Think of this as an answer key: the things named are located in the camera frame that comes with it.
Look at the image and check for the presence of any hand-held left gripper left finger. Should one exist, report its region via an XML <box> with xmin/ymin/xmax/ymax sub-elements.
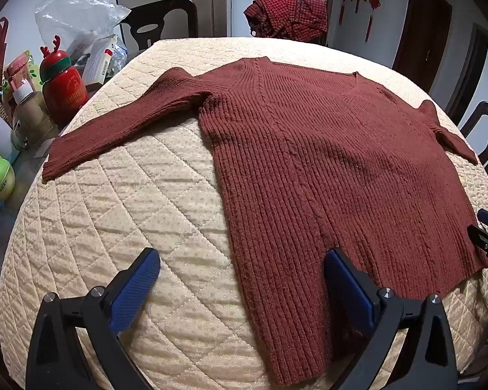
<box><xmin>25</xmin><ymin>247</ymin><xmax>161</xmax><ymax>390</ymax></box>

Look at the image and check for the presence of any clear plastic bag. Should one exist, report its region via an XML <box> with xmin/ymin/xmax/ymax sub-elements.
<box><xmin>34</xmin><ymin>0</ymin><xmax>131</xmax><ymax>86</ymax></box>

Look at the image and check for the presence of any glass jar with white lid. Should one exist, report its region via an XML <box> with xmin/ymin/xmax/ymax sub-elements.
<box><xmin>10</xmin><ymin>83</ymin><xmax>60</xmax><ymax>150</ymax></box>

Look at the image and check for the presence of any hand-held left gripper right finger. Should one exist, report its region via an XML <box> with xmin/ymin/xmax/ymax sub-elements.
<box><xmin>324</xmin><ymin>247</ymin><xmax>458</xmax><ymax>390</ymax></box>

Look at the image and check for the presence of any dark wooden chair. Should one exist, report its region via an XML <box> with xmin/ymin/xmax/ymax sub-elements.
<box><xmin>120</xmin><ymin>0</ymin><xmax>198</xmax><ymax>55</ymax></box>
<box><xmin>459</xmin><ymin>101</ymin><xmax>488</xmax><ymax>179</ymax></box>

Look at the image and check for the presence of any red reindeer bottle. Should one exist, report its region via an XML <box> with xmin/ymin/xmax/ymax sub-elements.
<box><xmin>39</xmin><ymin>34</ymin><xmax>86</xmax><ymax>127</ymax></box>

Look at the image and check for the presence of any blue white packet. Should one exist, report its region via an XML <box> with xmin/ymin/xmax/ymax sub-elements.
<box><xmin>111</xmin><ymin>34</ymin><xmax>129</xmax><ymax>78</ymax></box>

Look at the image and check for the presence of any beige quilted mat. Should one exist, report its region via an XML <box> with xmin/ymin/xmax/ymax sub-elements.
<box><xmin>0</xmin><ymin>37</ymin><xmax>488</xmax><ymax>390</ymax></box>

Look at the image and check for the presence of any dark narrow door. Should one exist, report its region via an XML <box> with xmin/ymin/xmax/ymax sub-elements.
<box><xmin>445</xmin><ymin>22</ymin><xmax>488</xmax><ymax>124</ymax></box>

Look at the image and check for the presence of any red plaid cloth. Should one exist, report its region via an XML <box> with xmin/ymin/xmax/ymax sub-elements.
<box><xmin>244</xmin><ymin>0</ymin><xmax>329</xmax><ymax>43</ymax></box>

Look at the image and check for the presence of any brown wooden door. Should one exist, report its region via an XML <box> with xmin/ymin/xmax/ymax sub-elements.
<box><xmin>391</xmin><ymin>0</ymin><xmax>452</xmax><ymax>84</ymax></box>

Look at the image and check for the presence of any white medicine box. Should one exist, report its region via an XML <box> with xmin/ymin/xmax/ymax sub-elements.
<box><xmin>83</xmin><ymin>34</ymin><xmax>118</xmax><ymax>86</ymax></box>

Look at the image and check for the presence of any rust red knit sweater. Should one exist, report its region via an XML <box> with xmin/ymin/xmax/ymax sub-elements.
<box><xmin>42</xmin><ymin>58</ymin><xmax>488</xmax><ymax>386</ymax></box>

